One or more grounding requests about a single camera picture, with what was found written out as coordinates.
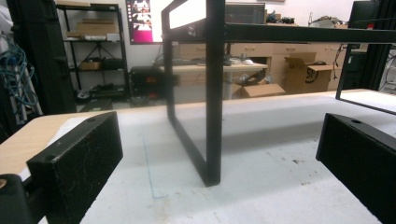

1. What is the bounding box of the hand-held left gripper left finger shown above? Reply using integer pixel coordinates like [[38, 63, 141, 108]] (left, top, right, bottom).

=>
[[25, 111, 124, 224]]

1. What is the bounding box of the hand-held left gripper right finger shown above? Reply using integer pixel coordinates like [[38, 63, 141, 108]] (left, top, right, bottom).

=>
[[315, 113, 396, 224]]

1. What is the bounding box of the large open cardboard box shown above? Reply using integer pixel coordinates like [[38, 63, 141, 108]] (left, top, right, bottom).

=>
[[282, 51, 336, 94]]

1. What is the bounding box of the black equipment case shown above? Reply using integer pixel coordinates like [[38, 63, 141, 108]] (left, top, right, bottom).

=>
[[129, 65, 166, 100]]

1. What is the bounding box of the white foam mat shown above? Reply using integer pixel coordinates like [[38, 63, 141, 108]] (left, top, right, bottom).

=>
[[18, 90, 396, 224]]

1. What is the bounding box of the black metal shelving unit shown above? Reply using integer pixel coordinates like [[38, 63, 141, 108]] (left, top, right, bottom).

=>
[[55, 2, 131, 103]]

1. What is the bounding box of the tall black panel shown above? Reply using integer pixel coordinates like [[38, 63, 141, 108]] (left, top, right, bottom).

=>
[[7, 0, 78, 116]]

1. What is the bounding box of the black aluminium stand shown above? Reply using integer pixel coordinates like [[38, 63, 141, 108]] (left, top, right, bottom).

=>
[[343, 0, 396, 91]]

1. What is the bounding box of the flat open cardboard box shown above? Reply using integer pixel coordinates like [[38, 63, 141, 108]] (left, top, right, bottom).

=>
[[233, 82, 286, 99]]

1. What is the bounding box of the cardboard box on shelf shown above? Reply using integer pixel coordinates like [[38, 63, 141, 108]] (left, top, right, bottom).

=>
[[66, 18, 117, 39]]

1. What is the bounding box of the monitor with pink screen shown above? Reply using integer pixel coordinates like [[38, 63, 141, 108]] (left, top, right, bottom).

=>
[[125, 0, 176, 45]]

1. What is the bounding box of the dark monitor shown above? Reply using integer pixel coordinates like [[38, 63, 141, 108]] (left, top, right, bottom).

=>
[[224, 2, 267, 25]]

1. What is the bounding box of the bundle of blue cables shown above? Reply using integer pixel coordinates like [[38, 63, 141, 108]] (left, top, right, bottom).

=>
[[0, 43, 39, 108]]

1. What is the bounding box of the black metal frame rack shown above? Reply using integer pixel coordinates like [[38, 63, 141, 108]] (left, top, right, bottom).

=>
[[161, 0, 396, 188]]

